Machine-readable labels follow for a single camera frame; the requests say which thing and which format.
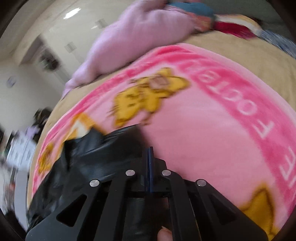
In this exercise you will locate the round wall clock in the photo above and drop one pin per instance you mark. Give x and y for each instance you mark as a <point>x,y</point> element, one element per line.
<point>10,82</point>

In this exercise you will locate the beige bed sheet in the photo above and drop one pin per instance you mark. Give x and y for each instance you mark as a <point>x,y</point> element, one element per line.
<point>273,66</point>

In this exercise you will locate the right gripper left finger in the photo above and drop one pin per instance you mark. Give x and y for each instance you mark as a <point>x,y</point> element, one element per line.
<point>103,210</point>

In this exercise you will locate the black leather jacket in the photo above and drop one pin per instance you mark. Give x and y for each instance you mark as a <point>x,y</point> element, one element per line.
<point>94,156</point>

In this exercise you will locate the right hand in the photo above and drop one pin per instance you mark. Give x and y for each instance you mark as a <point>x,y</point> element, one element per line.
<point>165,234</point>

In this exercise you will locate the hanging bags on door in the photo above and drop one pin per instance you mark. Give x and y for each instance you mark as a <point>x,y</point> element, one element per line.
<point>48,61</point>

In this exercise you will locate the blue white patterned cloth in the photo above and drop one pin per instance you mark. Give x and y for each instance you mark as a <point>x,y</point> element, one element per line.
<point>281,42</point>

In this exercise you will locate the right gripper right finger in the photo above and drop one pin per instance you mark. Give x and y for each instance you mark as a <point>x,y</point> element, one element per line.
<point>197,210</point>

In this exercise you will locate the blue floral pillow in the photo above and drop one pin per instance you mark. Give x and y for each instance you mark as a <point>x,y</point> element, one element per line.
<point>202,16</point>

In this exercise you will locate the white drawer cabinet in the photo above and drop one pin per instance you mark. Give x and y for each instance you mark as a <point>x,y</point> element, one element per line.
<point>21,152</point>

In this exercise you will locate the white glossy wardrobe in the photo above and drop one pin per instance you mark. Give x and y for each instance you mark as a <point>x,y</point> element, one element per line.
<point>71,27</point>

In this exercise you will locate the pink cartoon fleece blanket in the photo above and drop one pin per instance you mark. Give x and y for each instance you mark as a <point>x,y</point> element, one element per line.
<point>208,118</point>

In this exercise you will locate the light pink quilt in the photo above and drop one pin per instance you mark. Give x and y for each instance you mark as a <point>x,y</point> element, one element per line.
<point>143,26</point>

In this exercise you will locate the dark clothes pile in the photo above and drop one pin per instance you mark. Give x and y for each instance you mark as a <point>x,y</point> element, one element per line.
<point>40,118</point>

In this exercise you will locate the red and cream pillow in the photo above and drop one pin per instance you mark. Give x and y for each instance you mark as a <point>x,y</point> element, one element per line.
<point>238,25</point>

